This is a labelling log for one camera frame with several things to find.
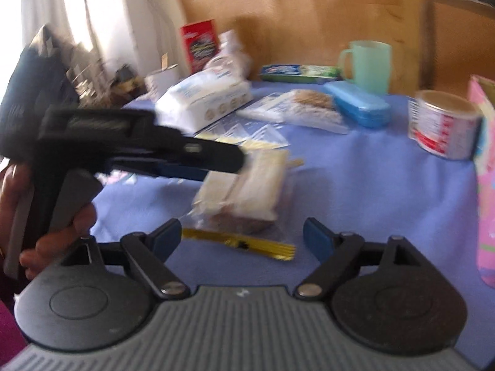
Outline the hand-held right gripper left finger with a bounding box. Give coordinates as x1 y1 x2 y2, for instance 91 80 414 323
58 218 190 301

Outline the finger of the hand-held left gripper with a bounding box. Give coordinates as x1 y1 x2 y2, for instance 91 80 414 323
154 126 247 175
104 156 210 182

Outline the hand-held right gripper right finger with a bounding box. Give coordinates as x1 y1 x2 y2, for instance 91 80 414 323
294 217 430 301

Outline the clear bag of sliced bread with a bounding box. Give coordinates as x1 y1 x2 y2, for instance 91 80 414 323
192 149 291 237

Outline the person's left hand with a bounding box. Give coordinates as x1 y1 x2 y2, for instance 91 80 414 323
0 161 98 281

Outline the clear plastic sleeve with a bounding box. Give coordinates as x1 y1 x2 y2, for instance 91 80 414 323
195 121 290 151

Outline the white bread loaf bag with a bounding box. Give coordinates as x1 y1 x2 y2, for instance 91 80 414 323
154 69 253 134

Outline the blue tablecloth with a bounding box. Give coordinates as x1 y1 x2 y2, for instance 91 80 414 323
91 79 488 298

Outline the gold twist tie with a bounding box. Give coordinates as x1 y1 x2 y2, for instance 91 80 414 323
181 227 298 264

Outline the white mug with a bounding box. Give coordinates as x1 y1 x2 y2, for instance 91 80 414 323
144 65 181 101

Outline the red cardboard box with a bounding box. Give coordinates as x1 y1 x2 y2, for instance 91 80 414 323
180 19 218 75

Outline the white curtain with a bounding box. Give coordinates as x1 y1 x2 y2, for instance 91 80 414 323
19 0 182 97

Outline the blue and green packet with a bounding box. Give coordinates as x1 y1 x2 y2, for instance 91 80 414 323
258 63 342 84

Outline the blue plastic case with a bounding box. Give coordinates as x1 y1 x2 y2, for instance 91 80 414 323
322 81 391 129

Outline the red and white tin can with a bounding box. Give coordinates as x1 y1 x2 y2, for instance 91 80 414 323
407 90 483 162

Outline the green plastic mug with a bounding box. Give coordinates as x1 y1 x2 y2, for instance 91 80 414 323
338 40 392 94

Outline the purple clothing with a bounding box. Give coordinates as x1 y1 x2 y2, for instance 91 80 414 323
0 299 29 371

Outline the wooden chair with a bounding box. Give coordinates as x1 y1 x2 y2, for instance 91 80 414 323
419 0 495 95

